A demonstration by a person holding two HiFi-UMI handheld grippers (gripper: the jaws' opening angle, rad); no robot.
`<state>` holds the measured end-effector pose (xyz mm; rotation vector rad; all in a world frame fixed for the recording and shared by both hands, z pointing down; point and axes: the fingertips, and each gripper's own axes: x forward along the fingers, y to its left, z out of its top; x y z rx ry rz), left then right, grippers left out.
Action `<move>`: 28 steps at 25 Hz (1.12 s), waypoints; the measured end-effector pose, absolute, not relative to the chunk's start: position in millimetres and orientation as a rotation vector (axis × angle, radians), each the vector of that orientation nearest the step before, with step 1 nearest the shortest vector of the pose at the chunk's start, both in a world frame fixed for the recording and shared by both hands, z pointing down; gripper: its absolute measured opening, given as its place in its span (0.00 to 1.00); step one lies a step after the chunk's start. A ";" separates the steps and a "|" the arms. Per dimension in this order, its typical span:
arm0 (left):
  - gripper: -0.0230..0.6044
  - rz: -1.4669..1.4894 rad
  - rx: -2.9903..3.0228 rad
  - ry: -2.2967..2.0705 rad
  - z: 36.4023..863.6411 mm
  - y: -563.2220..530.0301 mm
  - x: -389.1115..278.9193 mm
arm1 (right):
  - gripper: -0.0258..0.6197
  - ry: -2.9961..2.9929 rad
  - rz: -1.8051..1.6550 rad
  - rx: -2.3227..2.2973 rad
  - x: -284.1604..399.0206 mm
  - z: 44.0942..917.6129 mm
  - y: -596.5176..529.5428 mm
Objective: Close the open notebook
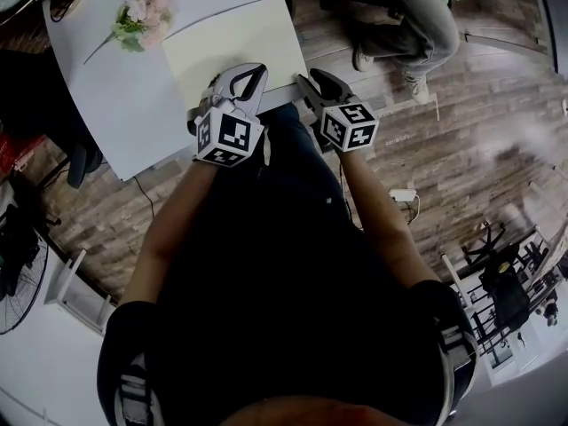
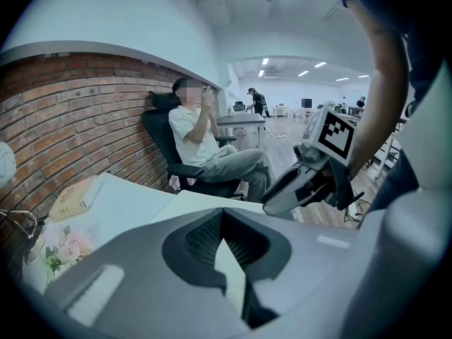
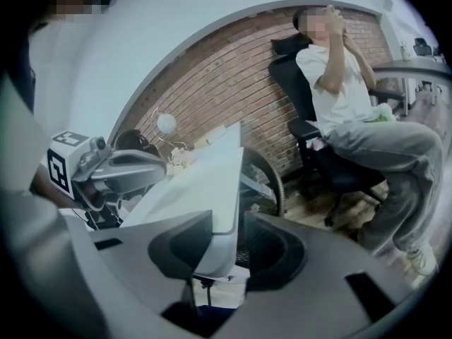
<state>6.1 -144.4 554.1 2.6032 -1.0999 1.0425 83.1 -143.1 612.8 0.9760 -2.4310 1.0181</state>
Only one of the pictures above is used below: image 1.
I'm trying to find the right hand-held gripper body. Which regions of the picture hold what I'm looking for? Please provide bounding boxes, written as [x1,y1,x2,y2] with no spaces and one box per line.
[308,97,381,154]

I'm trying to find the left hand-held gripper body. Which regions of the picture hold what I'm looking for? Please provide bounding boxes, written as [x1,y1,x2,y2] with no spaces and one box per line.
[185,85,266,169]

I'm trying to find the dark teal notebook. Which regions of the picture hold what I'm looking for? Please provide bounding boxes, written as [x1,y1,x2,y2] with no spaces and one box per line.
[160,0,310,117]

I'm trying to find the person's left forearm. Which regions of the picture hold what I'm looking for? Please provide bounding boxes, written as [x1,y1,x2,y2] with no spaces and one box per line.
[122,157,223,310]

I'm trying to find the person's right forearm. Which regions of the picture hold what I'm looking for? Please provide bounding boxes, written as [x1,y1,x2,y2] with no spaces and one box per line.
[339,148,440,290]

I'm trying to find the person's dark trousers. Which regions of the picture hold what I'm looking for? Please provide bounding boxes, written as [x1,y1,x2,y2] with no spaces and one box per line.
[256,103,356,230]

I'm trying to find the pink artificial flower bunch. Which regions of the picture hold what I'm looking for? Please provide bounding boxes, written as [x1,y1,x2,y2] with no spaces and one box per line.
[83,0,175,66]

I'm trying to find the white folding table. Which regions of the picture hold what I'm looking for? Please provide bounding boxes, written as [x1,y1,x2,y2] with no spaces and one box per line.
[42,0,308,182]

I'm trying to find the person's dark shirt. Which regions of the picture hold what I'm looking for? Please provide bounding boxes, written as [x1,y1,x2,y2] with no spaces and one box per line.
[96,148,479,426]

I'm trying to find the black office chair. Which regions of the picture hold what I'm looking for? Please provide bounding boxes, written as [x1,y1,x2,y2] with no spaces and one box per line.
[0,46,107,190]
[461,220,533,343]

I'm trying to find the red box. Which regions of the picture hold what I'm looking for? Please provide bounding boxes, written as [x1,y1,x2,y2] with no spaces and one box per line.
[0,133,48,184]

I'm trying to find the person's head and neck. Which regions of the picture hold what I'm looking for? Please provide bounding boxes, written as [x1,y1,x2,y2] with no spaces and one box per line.
[224,395,427,426]

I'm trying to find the black standing fan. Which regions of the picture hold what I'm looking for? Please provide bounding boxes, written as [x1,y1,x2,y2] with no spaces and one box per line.
[0,236,50,336]

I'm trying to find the white desk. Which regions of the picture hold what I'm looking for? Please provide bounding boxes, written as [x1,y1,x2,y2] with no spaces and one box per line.
[0,255,114,426]

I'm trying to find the black cable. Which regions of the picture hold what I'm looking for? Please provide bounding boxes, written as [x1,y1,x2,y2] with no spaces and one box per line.
[131,176,156,217]

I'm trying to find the white shelf frame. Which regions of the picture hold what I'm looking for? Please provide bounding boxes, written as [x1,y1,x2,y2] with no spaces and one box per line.
[441,226,564,388]

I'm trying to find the white metal table frame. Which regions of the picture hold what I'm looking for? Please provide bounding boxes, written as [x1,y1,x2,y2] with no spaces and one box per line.
[43,248,117,337]

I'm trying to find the grey shoulder strap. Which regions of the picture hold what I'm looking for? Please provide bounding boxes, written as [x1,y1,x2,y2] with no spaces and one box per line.
[437,321,479,416]
[114,352,165,426]

